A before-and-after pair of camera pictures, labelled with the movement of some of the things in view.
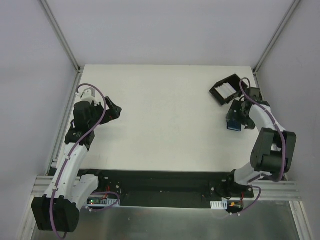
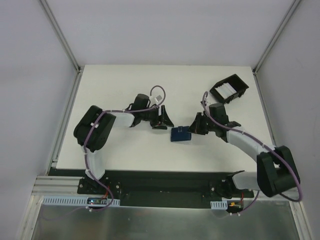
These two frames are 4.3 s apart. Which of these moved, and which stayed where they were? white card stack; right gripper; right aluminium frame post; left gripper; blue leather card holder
Moved: blue leather card holder; left gripper; right gripper
Stayed: white card stack; right aluminium frame post
